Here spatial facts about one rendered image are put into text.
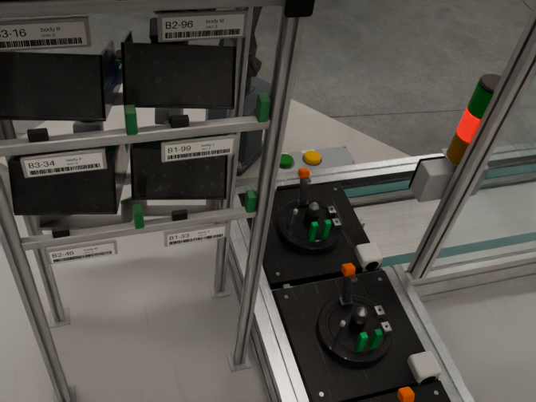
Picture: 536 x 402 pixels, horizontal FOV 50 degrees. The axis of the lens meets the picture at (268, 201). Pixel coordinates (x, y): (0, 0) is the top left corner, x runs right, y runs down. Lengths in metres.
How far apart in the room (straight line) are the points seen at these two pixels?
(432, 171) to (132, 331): 0.65
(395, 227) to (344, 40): 2.52
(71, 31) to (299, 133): 1.13
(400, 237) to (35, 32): 0.98
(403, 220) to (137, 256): 0.62
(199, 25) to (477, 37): 3.69
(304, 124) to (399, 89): 1.84
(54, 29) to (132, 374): 0.75
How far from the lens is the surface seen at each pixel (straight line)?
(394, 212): 1.41
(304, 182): 1.22
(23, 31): 0.58
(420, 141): 3.14
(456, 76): 3.74
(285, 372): 1.07
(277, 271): 1.16
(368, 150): 1.63
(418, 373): 1.09
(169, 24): 0.58
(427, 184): 1.05
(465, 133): 1.00
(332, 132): 1.66
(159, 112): 0.99
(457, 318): 1.35
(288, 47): 0.63
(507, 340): 1.37
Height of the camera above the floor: 1.90
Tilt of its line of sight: 47 degrees down
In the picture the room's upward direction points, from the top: 9 degrees clockwise
